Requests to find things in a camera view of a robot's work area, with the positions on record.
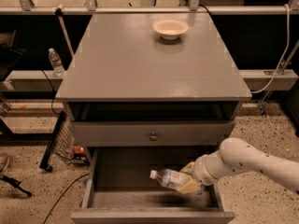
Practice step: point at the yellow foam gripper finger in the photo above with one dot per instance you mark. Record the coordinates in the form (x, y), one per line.
(188, 168)
(191, 187)

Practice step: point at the grey wooden cabinet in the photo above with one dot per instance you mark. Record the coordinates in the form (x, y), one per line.
(124, 71)

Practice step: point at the blue plastic bottle white cap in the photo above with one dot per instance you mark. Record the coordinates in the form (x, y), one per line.
(170, 179)

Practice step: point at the white paper bowl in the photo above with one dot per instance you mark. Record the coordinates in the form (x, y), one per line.
(170, 29)

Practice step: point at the grey open lower drawer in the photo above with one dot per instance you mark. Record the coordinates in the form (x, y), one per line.
(119, 189)

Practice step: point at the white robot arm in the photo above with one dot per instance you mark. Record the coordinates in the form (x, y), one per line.
(235, 156)

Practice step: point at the orange can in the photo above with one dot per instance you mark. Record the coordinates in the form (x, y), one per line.
(79, 151)

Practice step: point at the black clamp tool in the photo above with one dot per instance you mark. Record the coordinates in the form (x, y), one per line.
(15, 183)

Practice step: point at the wire mesh basket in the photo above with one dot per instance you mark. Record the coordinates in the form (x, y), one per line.
(64, 146)

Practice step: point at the clear water bottle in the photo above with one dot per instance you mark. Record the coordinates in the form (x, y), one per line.
(56, 63)

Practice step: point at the black bar stand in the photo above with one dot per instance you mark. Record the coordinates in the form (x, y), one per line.
(44, 165)

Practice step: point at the grey closed upper drawer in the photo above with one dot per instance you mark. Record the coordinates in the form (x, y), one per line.
(137, 133)

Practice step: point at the round metal drawer knob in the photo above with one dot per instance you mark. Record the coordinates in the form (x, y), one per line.
(153, 137)

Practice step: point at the wooden stick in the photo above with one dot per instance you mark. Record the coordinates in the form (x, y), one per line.
(59, 14)

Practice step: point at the metal frame rail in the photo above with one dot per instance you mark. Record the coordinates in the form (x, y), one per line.
(226, 10)

